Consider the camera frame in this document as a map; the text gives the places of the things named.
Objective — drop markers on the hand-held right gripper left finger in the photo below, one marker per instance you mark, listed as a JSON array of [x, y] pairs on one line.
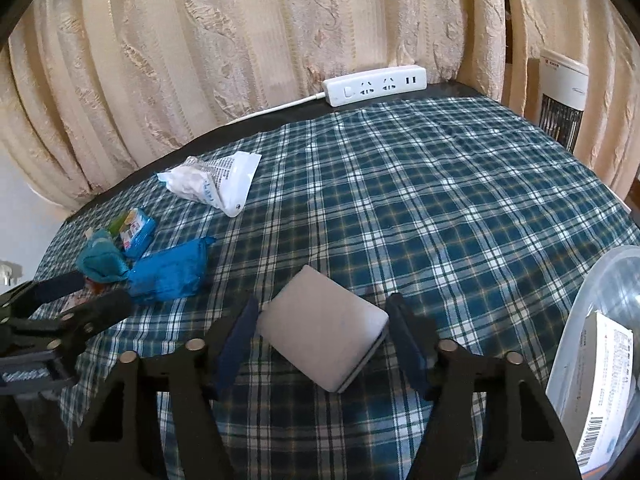
[[235, 347]]

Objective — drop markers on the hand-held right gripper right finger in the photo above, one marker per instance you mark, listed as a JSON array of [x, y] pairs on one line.
[[407, 350]]

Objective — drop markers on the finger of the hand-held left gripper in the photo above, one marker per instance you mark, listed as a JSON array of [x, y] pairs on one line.
[[60, 285], [102, 310]]

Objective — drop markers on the white rectangular box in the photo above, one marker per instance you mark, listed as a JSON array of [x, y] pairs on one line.
[[320, 325]]

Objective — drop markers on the blue plastic bag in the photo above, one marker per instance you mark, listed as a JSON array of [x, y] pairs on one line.
[[170, 272]]

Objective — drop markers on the blue snack packet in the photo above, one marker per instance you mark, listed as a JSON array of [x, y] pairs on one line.
[[137, 232]]

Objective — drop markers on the blue plaid tablecloth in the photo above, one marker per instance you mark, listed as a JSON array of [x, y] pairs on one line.
[[425, 200]]

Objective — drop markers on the clear plastic container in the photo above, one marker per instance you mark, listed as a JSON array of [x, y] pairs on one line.
[[575, 340]]

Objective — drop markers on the white plastic packet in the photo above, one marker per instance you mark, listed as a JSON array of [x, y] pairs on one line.
[[220, 180]]

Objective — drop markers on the white labelled cardboard box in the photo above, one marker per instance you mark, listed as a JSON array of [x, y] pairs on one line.
[[607, 385]]

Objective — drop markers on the white power strip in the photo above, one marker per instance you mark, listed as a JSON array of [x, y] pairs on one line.
[[375, 85]]

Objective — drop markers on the beige patterned curtain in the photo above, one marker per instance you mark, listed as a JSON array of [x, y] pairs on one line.
[[225, 50]]

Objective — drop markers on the white electric heater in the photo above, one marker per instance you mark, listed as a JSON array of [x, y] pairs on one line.
[[562, 95]]

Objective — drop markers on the white wall socket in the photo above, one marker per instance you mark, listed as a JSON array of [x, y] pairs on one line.
[[9, 272]]

